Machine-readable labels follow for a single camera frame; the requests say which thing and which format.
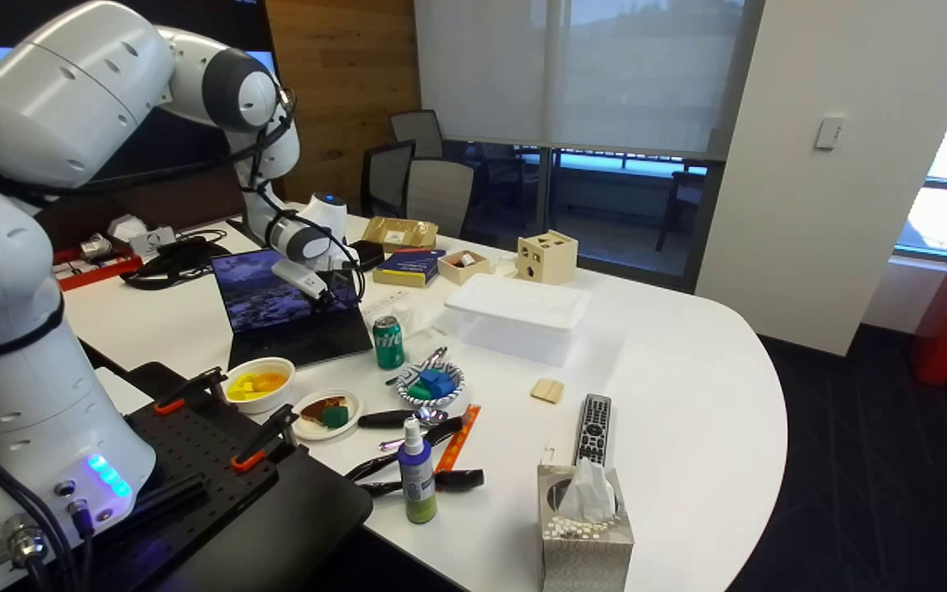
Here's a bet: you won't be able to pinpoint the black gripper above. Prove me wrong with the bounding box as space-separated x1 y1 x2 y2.
312 259 372 328

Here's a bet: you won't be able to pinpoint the grey laptop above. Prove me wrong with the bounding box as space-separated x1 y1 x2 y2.
209 248 374 371

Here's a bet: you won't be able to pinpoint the green soda can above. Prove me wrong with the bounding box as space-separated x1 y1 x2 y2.
368 313 407 376

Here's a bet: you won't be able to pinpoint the small black square box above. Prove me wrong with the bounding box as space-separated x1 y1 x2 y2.
350 241 388 273

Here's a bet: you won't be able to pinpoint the blue book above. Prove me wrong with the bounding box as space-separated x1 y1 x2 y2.
368 251 445 293

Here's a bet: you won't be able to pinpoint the black marker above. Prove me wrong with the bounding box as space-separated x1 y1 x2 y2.
354 409 420 430

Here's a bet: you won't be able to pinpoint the blue block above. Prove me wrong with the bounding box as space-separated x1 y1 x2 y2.
418 366 461 398

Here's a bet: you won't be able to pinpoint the yellow toy food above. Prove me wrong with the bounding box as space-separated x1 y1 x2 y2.
228 370 289 405

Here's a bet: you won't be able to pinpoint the patterned blue white bowl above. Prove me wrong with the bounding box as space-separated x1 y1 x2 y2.
391 360 469 416

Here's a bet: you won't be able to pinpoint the small wooden tray box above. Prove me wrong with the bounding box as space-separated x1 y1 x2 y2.
434 248 495 290

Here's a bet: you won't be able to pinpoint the small white plate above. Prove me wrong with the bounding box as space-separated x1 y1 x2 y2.
289 388 365 444

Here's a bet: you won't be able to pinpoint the black office chair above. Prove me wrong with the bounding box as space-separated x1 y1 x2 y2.
358 138 418 221

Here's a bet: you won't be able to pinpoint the grey office chair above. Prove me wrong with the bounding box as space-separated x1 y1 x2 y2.
401 159 480 241

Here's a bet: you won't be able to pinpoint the black pliers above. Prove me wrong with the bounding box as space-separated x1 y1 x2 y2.
343 416 465 488

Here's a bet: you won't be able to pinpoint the black orange clamp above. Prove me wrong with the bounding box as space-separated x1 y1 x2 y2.
228 400 301 476
149 366 230 421

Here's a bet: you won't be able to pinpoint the white rectangular box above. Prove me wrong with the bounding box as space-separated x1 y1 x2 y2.
436 273 593 370

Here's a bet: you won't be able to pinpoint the orange ruler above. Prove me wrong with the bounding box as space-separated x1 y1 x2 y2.
431 400 487 476

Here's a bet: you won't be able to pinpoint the white green spray bottle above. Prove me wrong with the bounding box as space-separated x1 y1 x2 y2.
395 416 440 529

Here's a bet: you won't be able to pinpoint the wooden cube with holes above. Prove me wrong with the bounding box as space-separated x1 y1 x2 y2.
513 227 580 290

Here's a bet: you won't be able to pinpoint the small wooden tile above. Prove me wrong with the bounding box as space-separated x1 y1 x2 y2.
525 376 568 409

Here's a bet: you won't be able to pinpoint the black mounting plate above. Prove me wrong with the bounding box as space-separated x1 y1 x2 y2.
76 360 377 592

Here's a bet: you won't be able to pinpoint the white gadget pile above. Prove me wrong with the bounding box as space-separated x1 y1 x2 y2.
76 211 182 263

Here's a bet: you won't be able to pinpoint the red box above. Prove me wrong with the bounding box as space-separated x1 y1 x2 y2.
51 251 149 296

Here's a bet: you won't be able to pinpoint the grey remote control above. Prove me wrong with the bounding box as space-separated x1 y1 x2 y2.
573 392 619 469

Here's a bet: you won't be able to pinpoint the white tissue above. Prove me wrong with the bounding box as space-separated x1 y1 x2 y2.
556 453 622 526

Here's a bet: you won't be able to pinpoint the silver tissue box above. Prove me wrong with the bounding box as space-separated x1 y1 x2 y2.
533 462 637 592

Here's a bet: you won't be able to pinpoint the white window blind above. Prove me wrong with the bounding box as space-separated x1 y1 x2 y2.
414 0 770 168

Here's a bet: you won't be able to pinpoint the black headphones with cable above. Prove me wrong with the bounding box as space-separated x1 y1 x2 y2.
118 233 236 293

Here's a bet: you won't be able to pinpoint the black handled tool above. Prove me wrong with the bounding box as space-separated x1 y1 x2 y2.
360 466 491 501

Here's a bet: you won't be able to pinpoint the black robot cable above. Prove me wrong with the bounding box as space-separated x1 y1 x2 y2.
0 371 99 592

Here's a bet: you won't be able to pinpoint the white light switch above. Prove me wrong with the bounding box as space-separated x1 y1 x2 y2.
811 111 851 155

